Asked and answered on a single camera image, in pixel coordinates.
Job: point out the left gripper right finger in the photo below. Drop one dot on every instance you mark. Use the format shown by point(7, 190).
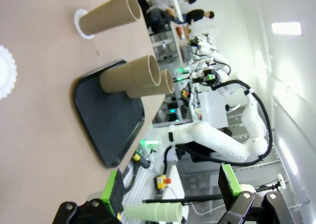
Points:
point(247, 206)

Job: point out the ceiling light panel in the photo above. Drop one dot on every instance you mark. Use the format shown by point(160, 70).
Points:
point(286, 28)

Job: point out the yellow emergency stop box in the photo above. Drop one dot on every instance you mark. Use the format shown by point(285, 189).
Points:
point(161, 182)

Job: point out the black plastic serving tray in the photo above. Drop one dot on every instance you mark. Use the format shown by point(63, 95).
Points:
point(108, 125)

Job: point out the tall tan paper cup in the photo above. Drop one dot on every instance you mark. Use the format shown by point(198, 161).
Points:
point(123, 75)
point(145, 92)
point(108, 16)

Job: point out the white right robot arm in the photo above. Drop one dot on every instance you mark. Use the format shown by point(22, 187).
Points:
point(222, 140)

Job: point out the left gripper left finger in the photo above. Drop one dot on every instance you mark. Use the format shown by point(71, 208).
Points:
point(113, 194)

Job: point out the seated person in black jacket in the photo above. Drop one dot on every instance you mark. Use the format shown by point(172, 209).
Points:
point(195, 16)

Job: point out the pale green cup stack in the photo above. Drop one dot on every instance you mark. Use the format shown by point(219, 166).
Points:
point(153, 211)

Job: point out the black tripod rod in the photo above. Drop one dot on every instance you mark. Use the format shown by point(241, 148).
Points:
point(182, 198)

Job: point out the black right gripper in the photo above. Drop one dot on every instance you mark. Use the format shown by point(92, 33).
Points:
point(207, 77)

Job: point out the white scalloped paper coaster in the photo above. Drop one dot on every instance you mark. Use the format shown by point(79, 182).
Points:
point(6, 73)
point(77, 23)

